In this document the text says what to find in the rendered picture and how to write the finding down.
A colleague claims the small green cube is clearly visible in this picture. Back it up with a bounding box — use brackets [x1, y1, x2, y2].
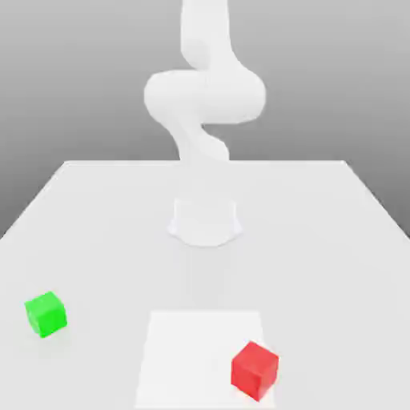
[24, 290, 69, 340]

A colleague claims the small red cube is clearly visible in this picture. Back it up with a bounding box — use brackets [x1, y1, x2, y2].
[230, 340, 280, 403]

